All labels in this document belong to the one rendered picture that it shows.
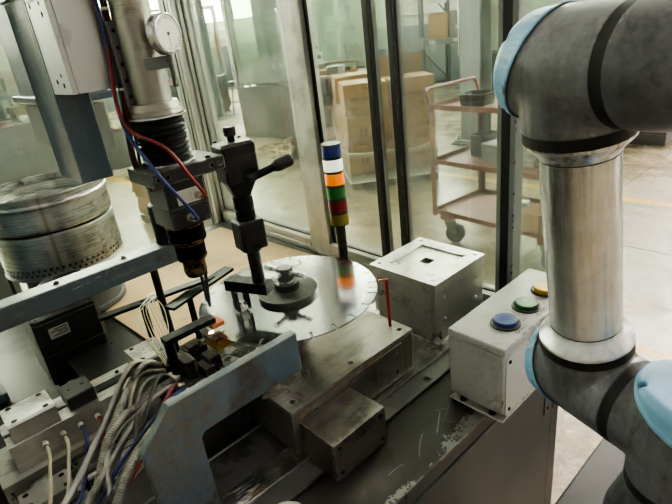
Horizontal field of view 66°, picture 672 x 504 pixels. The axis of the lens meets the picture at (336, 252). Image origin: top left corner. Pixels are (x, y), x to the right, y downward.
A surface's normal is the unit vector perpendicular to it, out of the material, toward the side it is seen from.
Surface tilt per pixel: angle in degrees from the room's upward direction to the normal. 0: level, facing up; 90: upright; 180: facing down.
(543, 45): 63
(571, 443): 0
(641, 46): 70
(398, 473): 0
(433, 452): 0
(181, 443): 90
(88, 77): 90
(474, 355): 90
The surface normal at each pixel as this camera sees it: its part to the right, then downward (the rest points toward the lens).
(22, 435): 0.68, 0.22
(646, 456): -0.90, 0.28
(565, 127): -0.53, 0.52
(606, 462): -0.11, -0.91
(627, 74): -0.77, 0.36
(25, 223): 0.14, 0.39
